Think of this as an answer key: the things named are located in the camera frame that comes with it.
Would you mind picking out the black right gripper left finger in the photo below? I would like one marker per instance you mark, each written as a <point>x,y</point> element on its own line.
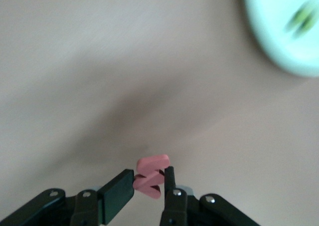
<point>114,198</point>

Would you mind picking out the red letter w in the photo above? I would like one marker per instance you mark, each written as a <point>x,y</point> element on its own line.
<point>149,162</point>

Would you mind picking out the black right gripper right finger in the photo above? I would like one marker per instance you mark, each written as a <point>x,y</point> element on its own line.
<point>174,208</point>

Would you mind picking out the light green plate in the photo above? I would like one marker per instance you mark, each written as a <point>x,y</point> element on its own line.
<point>274,49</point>

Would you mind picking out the green letter u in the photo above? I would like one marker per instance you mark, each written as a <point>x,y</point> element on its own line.
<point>299,15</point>

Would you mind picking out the brown table mat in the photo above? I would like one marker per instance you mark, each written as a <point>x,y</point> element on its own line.
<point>74,61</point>

